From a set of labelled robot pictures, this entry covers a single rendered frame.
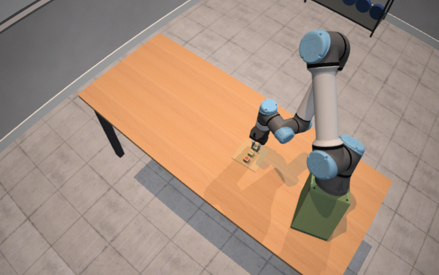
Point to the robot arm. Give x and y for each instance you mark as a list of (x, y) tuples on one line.
[(324, 52)]

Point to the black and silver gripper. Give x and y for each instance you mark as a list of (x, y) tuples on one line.
[(259, 134)]

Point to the tan flat mat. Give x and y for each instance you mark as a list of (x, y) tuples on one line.
[(255, 161)]

